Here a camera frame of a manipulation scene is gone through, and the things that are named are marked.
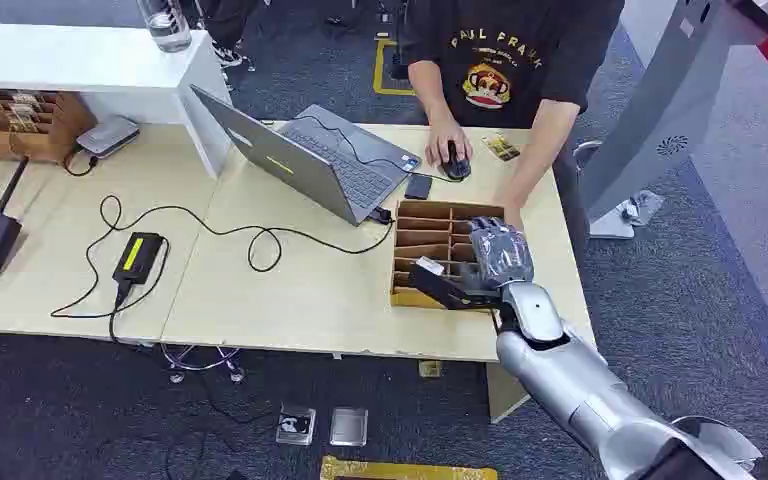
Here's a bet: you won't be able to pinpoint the black mouse cable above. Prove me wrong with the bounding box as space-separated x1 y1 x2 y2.
301 115 457 184

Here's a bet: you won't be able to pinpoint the clear sleeved grey card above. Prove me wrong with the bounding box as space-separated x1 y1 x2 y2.
328 406 370 448

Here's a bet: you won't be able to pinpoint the black power adapter yellow label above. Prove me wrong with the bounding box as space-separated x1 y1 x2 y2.
111 231 166 287

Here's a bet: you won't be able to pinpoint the grey laptop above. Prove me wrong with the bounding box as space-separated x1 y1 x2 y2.
189 84 423 228

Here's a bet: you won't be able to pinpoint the yellow floor tape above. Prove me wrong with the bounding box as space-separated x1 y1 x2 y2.
371 38 419 98

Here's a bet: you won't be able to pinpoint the person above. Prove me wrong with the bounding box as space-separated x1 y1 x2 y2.
399 0 626 232

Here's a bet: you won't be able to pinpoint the wooden divider box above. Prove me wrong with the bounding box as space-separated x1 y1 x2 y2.
389 199 524 311

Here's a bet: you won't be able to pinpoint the clear water bottle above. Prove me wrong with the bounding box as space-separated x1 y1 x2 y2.
136 0 194 54

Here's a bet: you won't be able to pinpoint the person's right hand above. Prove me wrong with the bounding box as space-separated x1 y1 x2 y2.
424 117 474 168

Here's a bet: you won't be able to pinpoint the small black flat case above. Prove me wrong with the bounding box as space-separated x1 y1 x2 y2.
403 173 434 201

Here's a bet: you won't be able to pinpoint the white desk shelf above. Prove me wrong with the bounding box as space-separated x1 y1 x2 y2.
0 21 234 181

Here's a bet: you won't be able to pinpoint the person's left hand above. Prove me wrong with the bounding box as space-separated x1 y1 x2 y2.
495 189 526 232

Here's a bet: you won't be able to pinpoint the white machine stand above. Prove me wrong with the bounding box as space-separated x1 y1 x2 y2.
578 0 768 240

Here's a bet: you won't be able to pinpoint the person's legs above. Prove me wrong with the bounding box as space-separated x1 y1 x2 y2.
193 0 261 73

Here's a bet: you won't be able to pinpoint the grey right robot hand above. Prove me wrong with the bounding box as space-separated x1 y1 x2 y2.
460 215 536 293

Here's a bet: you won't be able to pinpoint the yellow floor plate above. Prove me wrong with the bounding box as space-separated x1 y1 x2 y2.
318 455 500 480

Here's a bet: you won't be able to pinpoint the black floor cable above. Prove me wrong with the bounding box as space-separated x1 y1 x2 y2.
163 376 281 480

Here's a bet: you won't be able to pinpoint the wooden box with cards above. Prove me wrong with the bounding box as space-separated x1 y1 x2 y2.
0 88 98 165

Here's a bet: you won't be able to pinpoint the clear sleeved card with print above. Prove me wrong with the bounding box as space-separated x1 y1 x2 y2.
275 403 318 447

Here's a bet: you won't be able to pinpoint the black computer mouse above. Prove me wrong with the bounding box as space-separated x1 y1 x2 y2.
445 140 473 182

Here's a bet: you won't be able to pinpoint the chrome stool base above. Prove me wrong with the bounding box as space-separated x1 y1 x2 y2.
159 343 248 386

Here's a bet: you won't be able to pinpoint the black power cable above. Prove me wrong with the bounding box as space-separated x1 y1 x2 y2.
49 193 396 343

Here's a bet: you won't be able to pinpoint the grey flat device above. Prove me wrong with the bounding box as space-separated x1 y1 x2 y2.
75 115 141 161

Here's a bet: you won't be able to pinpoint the pale desk leg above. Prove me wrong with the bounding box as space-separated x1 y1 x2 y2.
485 360 532 425

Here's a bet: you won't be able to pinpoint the printed card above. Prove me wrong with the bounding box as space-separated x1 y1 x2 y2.
481 134 522 163

